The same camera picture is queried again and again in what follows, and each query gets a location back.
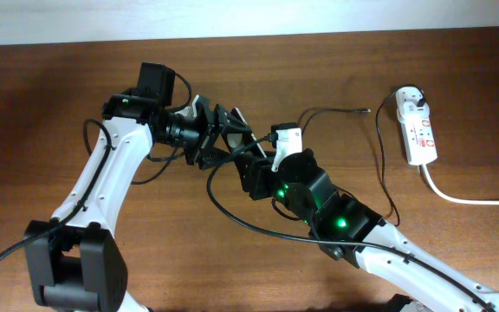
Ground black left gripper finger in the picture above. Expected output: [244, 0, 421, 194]
[198, 147, 230, 171]
[214, 104, 252, 143]

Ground black charger cable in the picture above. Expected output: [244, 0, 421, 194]
[296, 84, 427, 228]

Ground black smartphone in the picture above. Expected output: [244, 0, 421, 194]
[227, 107, 267, 158]

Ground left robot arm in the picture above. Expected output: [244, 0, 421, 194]
[24, 62, 252, 311]

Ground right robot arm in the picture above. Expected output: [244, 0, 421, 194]
[235, 149, 499, 311]

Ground white USB charger adapter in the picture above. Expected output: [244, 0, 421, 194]
[395, 86, 430, 123]

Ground white power strip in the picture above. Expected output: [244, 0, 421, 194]
[399, 117, 437, 166]

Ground white power strip cord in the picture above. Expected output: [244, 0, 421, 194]
[418, 163, 499, 208]

